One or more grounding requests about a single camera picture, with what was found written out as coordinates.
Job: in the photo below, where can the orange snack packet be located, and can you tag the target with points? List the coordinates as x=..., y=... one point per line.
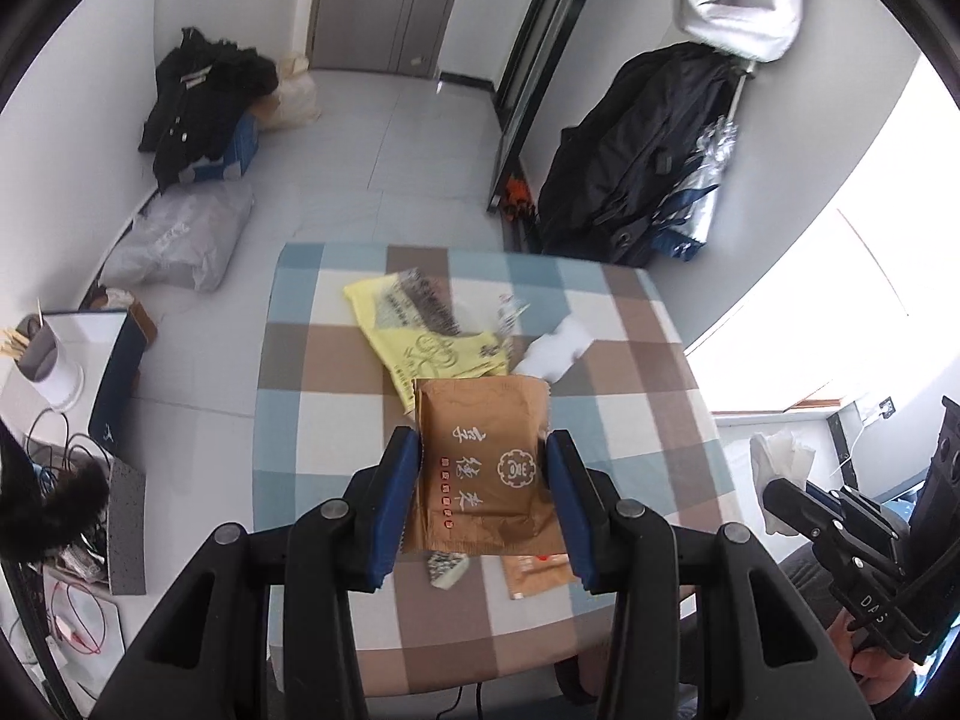
x=528, y=576

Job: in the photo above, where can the white tissue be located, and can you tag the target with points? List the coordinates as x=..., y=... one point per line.
x=552, y=355
x=779, y=456

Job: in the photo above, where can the white navy box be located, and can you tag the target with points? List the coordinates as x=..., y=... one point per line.
x=99, y=359

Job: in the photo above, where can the brown paper snack packet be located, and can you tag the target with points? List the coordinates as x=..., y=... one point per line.
x=481, y=489

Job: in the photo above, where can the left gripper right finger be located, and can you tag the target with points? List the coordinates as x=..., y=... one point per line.
x=581, y=497

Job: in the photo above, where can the silver blue folded umbrella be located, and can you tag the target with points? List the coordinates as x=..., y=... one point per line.
x=680, y=227

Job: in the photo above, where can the clear plastic bag on floor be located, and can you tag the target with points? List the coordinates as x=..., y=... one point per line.
x=185, y=238

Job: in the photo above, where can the blue cardboard box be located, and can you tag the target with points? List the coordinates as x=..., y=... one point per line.
x=235, y=160

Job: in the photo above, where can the grey door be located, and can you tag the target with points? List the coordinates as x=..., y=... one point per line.
x=391, y=37

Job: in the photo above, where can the orange black tool on floor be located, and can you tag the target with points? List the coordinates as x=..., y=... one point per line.
x=512, y=200

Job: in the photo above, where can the clear crumpled wrapper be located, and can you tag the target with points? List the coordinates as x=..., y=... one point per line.
x=509, y=311

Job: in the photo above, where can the yellow plastic snack bag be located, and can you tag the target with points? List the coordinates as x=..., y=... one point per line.
x=415, y=335

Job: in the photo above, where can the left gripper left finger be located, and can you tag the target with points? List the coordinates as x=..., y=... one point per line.
x=380, y=499

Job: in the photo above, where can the black clothes pile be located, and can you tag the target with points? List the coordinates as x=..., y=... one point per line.
x=202, y=91

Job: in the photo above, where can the black hanging coat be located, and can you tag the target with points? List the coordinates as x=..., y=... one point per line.
x=612, y=171

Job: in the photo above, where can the grey speckled pad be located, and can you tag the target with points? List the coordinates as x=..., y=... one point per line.
x=125, y=561

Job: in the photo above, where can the small black white wrapper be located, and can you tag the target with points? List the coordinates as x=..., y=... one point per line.
x=446, y=569

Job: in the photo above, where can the grey cup with sticks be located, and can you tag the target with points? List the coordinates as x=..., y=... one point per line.
x=31, y=346

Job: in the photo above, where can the black fur sleeve trim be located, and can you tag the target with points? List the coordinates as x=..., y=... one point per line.
x=35, y=524

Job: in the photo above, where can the beige bag by door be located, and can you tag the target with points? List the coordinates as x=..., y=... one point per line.
x=295, y=102

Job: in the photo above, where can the checkered tablecloth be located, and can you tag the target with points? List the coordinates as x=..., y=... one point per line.
x=326, y=408

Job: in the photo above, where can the right hand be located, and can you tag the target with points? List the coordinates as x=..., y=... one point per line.
x=887, y=683

